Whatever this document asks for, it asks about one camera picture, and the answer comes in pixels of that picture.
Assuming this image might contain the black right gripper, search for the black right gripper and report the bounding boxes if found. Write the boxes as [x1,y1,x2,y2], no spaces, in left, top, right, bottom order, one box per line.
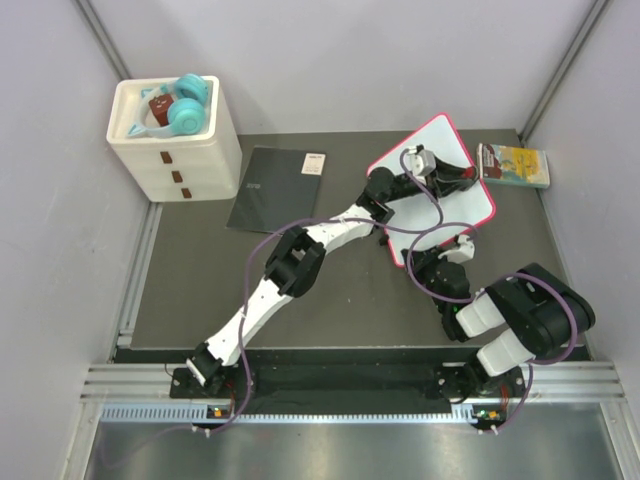
[403,246,452,314]

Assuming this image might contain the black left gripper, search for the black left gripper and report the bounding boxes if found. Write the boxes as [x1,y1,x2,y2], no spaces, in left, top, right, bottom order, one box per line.
[384,155,473,204]

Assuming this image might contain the pink framed whiteboard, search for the pink framed whiteboard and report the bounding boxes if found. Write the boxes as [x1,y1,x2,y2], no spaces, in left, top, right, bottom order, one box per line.
[368,113,496,268]

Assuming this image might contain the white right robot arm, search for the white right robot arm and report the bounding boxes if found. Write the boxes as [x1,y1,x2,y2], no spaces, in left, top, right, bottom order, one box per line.
[402,246,596,396]

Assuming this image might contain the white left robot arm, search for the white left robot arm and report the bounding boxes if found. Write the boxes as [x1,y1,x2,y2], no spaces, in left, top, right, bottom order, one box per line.
[186,145,479,397]

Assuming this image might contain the yellow green book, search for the yellow green book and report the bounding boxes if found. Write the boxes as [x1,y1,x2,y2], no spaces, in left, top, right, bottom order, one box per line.
[476,143,550,189]

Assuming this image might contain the black notebook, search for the black notebook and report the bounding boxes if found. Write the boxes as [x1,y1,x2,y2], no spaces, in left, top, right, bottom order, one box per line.
[227,146,326,233]

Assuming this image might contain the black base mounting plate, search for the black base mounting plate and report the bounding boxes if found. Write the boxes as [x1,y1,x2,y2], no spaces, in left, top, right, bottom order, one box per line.
[169,347,524,414]

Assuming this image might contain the white drawer unit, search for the white drawer unit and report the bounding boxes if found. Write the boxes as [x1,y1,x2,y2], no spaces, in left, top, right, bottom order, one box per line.
[106,75,242,203]

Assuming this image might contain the teal cat ear headphones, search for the teal cat ear headphones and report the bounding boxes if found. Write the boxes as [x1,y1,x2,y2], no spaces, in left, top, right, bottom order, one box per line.
[127,73,209,139]

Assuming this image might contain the brown cube toy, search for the brown cube toy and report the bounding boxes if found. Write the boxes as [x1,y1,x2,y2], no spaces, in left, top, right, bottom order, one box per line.
[148,94,174,127]

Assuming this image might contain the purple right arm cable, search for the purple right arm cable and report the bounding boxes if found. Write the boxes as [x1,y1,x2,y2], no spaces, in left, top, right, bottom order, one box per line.
[407,222,579,434]

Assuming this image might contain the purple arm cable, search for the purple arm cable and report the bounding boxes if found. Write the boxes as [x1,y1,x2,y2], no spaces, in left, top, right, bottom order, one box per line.
[192,149,446,434]
[407,222,579,434]

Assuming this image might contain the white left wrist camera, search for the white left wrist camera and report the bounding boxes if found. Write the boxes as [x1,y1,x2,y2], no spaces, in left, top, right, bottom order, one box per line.
[404,145,436,177]

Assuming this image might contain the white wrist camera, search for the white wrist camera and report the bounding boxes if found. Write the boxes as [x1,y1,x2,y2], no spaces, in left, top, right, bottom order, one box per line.
[438,234,475,264]
[404,145,436,177]

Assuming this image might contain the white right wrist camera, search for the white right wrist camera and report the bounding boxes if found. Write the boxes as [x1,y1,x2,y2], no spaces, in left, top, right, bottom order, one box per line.
[438,234,475,264]

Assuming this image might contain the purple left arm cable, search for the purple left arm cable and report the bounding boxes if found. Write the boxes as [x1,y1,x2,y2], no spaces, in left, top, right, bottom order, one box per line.
[192,149,446,434]

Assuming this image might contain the grey slotted cable duct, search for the grey slotted cable duct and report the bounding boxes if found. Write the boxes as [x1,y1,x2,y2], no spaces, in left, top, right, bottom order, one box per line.
[100,403,479,425]

